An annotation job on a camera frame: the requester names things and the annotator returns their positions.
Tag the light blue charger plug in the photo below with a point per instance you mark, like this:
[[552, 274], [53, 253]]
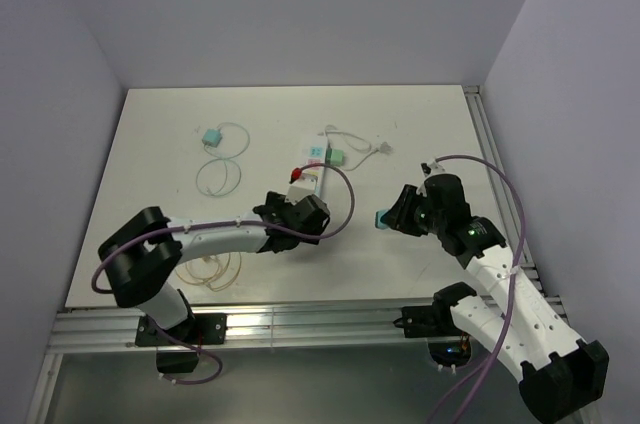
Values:
[[211, 137]]

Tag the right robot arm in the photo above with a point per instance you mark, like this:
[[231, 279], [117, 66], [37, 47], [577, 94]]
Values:
[[557, 371]]

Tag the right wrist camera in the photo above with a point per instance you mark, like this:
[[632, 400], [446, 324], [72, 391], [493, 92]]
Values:
[[431, 169]]

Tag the aluminium right rail frame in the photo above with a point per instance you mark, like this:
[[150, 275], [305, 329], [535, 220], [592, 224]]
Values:
[[505, 202]]

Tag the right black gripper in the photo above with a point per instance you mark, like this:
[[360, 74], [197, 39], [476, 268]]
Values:
[[399, 215]]

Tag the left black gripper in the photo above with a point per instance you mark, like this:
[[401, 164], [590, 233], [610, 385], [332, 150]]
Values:
[[277, 201]]

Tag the green usb charger plug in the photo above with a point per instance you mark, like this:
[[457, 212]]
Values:
[[335, 157]]

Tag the white multicolour power strip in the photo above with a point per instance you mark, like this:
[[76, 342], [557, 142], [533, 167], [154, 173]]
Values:
[[313, 149]]

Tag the aluminium front rail frame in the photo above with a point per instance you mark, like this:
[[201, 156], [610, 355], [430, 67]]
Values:
[[271, 326]]

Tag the aluminium rail frame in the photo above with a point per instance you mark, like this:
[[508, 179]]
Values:
[[271, 326], [505, 202]]

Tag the teal usb charger plug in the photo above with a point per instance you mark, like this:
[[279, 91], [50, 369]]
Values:
[[379, 222]]

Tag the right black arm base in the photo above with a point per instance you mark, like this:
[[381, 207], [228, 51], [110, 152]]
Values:
[[448, 346]]

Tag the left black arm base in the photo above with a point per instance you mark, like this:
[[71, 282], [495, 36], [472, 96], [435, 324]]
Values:
[[180, 349]]

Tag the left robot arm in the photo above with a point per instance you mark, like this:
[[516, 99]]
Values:
[[140, 257]]

